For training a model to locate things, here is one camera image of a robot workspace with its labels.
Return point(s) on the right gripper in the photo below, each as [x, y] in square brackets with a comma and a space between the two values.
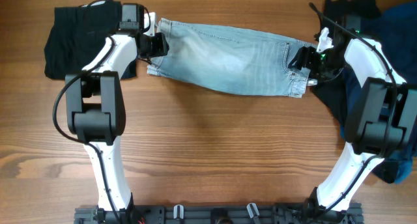
[304, 59]

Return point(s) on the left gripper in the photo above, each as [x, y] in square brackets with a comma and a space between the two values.
[160, 48]

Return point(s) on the light blue denim shorts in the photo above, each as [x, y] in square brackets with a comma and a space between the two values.
[230, 59]

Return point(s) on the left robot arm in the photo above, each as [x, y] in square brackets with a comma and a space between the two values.
[96, 114]

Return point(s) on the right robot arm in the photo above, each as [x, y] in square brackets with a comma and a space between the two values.
[379, 124]

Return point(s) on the black garment under pile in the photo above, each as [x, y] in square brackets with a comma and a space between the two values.
[339, 94]

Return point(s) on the folded black shorts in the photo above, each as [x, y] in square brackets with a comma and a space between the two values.
[78, 35]

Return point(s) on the dark blue garment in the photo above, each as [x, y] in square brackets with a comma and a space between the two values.
[396, 30]

